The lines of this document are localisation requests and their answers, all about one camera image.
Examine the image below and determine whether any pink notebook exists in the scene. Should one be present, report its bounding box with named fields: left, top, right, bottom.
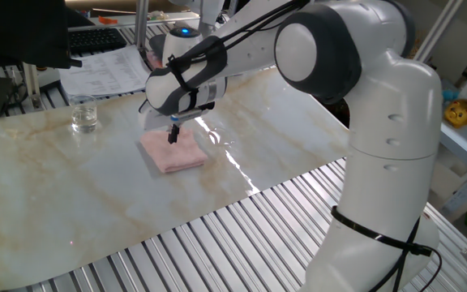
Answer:
left=146, top=50, right=165, bottom=73

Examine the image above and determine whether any glass of water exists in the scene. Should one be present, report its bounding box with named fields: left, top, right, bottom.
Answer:
left=69, top=94, right=99, bottom=135

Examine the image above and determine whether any black keyboard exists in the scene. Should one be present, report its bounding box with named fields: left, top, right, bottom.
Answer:
left=67, top=27, right=128, bottom=56

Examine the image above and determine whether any yellow pig toy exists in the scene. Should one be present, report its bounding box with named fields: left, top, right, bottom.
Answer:
left=443, top=98, right=467, bottom=130

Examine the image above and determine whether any black camera cable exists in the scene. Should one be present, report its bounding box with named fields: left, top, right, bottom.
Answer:
left=166, top=0, right=443, bottom=292

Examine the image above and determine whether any pink fluffy cleaning cloth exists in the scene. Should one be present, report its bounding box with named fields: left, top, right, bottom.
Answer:
left=139, top=127, right=209, bottom=174

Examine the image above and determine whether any printed paper stack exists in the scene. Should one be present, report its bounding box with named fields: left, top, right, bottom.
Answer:
left=58, top=44, right=152, bottom=98

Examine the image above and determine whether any blue plush toy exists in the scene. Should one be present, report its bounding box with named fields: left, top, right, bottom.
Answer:
left=439, top=87, right=461, bottom=103

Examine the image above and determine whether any black monitor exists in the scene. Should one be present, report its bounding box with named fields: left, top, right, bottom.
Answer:
left=0, top=0, right=84, bottom=70

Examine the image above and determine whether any marble pattern tabletop sheet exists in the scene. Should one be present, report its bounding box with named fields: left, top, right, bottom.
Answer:
left=0, top=67, right=352, bottom=291

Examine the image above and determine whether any aluminium frame post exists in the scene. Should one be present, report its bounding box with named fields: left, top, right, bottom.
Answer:
left=134, top=0, right=150, bottom=52
left=413, top=0, right=464, bottom=64

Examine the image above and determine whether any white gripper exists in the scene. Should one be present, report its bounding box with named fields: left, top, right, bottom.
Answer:
left=138, top=101, right=216, bottom=145

